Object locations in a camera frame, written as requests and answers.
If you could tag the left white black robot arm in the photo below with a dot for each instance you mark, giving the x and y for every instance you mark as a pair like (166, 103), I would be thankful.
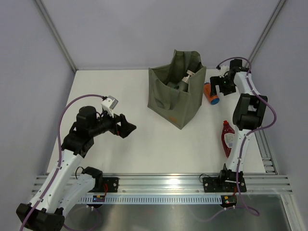
(48, 209)

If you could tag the red bottle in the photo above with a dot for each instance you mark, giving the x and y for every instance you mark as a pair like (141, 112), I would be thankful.
(227, 138)

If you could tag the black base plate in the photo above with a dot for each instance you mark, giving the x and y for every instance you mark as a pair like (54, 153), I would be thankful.
(217, 185)
(109, 184)

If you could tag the white slotted cable duct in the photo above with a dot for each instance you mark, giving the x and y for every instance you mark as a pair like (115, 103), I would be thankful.
(152, 200)

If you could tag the right aluminium frame post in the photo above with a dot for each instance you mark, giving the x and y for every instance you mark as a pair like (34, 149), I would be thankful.
(267, 28)

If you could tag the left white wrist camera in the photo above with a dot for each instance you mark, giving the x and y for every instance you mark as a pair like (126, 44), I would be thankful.
(109, 104)

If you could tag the left aluminium frame post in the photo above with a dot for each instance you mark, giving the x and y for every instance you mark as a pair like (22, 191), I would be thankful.
(55, 34)

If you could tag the green pump bottle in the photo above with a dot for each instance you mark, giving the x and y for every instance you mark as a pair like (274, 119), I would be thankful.
(172, 85)

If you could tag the green bottle beige cap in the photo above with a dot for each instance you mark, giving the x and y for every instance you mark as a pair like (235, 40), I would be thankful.
(184, 83)

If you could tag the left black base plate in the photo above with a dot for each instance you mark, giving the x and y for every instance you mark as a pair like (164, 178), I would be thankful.
(109, 184)

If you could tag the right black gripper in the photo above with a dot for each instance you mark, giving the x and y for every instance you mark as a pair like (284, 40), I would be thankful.
(216, 80)

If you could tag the aluminium frame post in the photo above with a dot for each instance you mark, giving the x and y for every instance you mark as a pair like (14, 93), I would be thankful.
(267, 28)
(55, 34)

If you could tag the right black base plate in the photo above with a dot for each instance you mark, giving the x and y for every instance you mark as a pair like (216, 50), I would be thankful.
(217, 185)

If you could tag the aluminium mounting rail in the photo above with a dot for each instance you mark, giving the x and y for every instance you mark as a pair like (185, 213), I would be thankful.
(192, 183)

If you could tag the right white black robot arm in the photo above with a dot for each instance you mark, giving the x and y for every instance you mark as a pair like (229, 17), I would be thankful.
(247, 118)

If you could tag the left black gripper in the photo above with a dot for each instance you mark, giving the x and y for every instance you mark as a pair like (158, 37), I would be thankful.
(125, 128)

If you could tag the orange bottle blue base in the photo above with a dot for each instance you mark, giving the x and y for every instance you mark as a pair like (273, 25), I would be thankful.
(207, 92)

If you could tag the green canvas bag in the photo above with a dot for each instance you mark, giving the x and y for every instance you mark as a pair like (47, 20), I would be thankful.
(176, 106)

